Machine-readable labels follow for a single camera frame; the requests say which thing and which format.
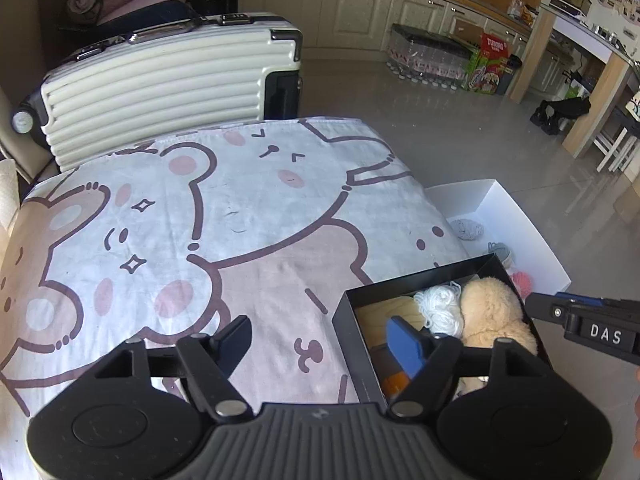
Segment white yarn ball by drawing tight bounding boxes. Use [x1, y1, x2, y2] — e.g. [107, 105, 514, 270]
[413, 282, 464, 339]

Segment light wooden block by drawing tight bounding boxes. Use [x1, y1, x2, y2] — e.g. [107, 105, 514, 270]
[355, 296, 425, 349]

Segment beige fluffy plush toy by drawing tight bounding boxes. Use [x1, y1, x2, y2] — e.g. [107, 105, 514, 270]
[456, 276, 539, 396]

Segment person's right hand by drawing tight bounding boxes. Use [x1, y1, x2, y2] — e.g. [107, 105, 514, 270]
[632, 367, 640, 460]

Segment pink yarn ball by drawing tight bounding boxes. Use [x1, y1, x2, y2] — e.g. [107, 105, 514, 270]
[510, 271, 534, 300]

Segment black storage box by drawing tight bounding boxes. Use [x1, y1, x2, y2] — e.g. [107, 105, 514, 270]
[330, 252, 551, 406]

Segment grey yarn ball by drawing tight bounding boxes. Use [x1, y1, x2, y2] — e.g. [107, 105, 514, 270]
[449, 218, 484, 242]

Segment white open box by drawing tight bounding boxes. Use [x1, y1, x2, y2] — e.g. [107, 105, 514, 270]
[425, 179, 572, 295]

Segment bear print bed sheet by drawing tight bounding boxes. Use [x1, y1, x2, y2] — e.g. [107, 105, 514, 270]
[1, 117, 466, 479]

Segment wooden kitchen counter table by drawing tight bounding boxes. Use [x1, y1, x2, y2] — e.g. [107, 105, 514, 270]
[506, 3, 639, 158]

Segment red snack box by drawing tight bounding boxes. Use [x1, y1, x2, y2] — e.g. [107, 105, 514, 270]
[465, 32, 510, 94]

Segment white paper towel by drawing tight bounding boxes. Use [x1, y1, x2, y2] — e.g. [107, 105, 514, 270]
[0, 159, 20, 231]

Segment white ribbed suitcase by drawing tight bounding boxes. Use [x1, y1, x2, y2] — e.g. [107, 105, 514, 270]
[10, 13, 303, 170]

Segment pack of water bottles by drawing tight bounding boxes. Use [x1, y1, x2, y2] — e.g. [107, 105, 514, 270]
[386, 24, 473, 90]

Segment cream kitchen cabinets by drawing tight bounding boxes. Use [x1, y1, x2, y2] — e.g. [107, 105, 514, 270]
[239, 0, 532, 61]

